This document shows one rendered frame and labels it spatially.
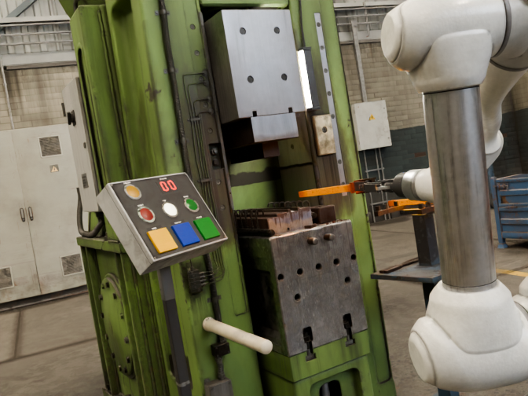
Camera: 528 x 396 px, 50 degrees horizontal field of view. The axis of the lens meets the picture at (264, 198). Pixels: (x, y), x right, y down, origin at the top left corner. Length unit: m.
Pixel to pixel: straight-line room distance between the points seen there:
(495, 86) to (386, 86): 8.59
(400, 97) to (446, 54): 8.91
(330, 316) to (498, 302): 1.18
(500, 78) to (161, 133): 1.28
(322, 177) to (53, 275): 5.29
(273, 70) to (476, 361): 1.41
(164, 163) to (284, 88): 0.54
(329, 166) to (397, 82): 7.55
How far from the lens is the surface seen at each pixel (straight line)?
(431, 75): 1.05
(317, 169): 2.42
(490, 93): 1.28
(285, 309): 2.12
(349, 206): 2.51
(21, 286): 7.33
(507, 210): 6.01
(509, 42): 1.12
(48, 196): 7.27
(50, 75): 8.10
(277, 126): 2.17
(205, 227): 1.83
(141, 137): 2.49
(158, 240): 1.68
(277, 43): 2.25
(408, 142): 9.93
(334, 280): 2.23
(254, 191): 2.64
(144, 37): 2.19
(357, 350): 2.35
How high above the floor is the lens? 1.17
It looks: 3 degrees down
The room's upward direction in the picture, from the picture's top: 9 degrees counter-clockwise
